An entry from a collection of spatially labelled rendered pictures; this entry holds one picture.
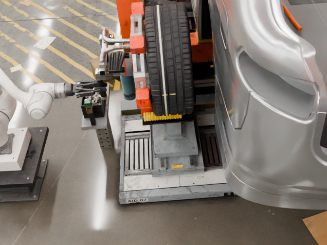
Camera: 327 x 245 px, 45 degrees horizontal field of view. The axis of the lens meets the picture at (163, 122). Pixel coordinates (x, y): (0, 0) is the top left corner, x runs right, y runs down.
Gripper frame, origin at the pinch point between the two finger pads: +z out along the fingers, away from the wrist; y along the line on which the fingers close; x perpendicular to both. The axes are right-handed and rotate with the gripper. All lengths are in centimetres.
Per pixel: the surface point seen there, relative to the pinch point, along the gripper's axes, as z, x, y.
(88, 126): -15.5, -38.2, -6.4
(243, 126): 64, 42, 79
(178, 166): 42, -65, 12
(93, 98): -11.1, -26.7, -20.4
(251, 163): 68, 26, 84
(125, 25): 14, 5, -56
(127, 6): 17, 19, -56
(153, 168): 24, -69, 9
